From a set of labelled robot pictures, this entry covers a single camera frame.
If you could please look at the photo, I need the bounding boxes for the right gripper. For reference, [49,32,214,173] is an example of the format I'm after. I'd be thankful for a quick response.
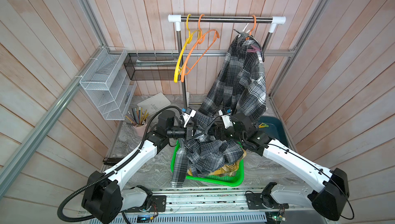
[210,123,246,146]

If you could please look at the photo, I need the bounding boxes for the grey plaid shirt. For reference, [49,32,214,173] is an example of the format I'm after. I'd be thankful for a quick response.
[170,112,245,189]
[199,32,266,122]

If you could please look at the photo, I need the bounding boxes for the yellow plaid shirt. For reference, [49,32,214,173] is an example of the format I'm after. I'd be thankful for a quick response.
[198,149,246,178]

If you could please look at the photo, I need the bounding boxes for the yellow plastic hanger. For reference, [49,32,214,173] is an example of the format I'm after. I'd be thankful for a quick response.
[173,14,203,83]

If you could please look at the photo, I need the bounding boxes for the orange hanger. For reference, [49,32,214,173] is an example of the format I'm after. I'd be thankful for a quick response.
[245,14,257,40]
[180,13,220,83]

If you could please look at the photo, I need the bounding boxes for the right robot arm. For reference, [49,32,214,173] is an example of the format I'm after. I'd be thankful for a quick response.
[208,114,350,221]

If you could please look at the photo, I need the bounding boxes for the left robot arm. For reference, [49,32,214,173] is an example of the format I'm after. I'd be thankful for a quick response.
[82,106,196,224]

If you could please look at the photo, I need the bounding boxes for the yellow clothespin in tray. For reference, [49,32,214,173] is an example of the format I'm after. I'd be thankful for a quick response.
[259,123,269,128]

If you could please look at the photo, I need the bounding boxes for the green plastic basket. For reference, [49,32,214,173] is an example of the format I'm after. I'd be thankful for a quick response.
[186,159,244,187]

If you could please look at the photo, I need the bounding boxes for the pink pencil cup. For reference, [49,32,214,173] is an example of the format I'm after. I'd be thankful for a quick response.
[125,107,149,137]

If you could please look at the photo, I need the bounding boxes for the dark teal tray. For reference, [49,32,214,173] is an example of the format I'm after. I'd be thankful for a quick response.
[258,116,289,147]

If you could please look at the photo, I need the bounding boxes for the black mesh shelf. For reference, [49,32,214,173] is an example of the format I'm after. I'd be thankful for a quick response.
[123,53,178,81]

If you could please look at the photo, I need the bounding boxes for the pink clothespin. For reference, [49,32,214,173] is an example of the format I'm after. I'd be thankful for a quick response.
[247,45,262,53]

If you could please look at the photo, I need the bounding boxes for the metal clothes rack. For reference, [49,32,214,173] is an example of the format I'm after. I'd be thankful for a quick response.
[168,14,286,108]

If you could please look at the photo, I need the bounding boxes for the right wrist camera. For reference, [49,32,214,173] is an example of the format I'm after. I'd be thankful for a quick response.
[218,108,233,129]

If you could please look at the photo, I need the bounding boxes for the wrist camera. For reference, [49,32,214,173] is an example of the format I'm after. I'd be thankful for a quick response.
[218,108,233,129]
[181,107,196,128]

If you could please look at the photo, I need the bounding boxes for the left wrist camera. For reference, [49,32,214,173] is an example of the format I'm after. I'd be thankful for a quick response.
[181,107,196,128]

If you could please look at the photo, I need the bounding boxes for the black corrugated cable hose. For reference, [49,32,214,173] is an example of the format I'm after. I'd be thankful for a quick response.
[57,106,184,223]

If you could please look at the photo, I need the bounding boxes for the aluminium front rail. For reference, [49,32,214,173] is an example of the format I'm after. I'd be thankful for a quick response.
[77,186,318,217]

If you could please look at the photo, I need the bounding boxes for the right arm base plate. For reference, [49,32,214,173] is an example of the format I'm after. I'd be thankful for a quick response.
[245,191,289,210]

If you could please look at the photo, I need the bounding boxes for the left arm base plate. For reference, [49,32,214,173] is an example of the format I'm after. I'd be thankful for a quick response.
[125,195,167,213]

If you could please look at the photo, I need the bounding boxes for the white wire shelf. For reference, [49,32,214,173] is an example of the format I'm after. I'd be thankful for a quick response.
[80,47,136,121]

